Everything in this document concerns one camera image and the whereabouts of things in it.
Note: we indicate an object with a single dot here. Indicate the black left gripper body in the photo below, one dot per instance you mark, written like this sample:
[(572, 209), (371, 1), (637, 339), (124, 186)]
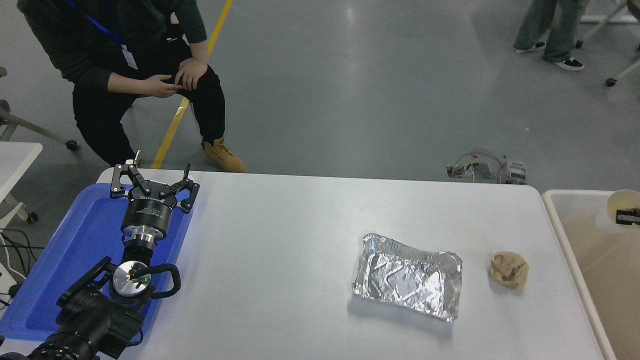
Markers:
[(147, 215)]

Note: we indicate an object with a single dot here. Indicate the white paper cup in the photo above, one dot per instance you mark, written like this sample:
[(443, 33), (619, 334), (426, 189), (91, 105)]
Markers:
[(607, 217)]

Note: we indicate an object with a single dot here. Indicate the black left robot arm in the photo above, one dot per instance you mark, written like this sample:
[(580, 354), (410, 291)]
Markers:
[(90, 320)]

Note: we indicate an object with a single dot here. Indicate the seated person's right hand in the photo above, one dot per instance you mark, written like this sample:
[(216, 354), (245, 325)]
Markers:
[(161, 86)]

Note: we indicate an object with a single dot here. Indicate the seated person's left hand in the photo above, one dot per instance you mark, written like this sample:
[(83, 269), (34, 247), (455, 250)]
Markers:
[(194, 72)]

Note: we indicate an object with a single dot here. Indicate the large pale bin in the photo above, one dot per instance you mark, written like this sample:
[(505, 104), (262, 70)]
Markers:
[(595, 270)]

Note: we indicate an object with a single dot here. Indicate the blue plastic tray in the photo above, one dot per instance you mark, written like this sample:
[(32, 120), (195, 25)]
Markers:
[(75, 250)]

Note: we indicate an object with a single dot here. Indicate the grey chair base with caster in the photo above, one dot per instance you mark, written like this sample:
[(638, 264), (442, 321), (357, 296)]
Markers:
[(71, 145)]

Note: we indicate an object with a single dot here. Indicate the small grey electronics module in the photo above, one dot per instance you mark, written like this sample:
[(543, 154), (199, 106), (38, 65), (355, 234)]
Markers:
[(515, 172)]

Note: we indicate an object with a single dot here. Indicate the white side table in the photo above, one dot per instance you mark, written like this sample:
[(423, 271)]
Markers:
[(15, 160)]

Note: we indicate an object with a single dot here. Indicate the seated person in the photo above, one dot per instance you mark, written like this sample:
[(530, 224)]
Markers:
[(100, 60)]

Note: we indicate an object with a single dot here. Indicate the crumpled tan paper ball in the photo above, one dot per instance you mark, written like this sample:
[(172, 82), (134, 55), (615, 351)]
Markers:
[(509, 270)]

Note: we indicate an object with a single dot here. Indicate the white chair base with casters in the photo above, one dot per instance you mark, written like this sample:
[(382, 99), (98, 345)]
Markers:
[(602, 20)]

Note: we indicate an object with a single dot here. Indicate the standing person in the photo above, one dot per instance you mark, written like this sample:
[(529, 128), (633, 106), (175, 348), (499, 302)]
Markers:
[(560, 30)]

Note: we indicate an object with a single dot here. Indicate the crumpled foil tray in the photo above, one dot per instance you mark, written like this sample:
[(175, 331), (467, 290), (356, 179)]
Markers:
[(405, 277)]

